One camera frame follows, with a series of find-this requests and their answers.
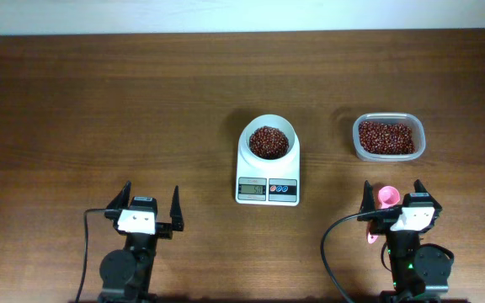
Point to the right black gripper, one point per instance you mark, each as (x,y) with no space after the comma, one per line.
(381,225)

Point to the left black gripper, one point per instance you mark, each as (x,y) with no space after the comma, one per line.
(164,230)

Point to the pink measuring scoop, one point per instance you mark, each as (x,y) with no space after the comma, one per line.
(387,197)

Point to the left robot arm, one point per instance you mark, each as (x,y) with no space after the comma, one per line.
(126,272)

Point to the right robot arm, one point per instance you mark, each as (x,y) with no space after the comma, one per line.
(420,271)

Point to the white digital kitchen scale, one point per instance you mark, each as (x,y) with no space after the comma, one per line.
(268,182)

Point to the clear plastic bean container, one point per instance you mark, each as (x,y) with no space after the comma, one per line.
(391,118)

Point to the white round bowl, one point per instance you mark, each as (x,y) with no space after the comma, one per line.
(274,121)

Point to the red beans in bowl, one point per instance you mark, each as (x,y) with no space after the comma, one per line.
(269,143)

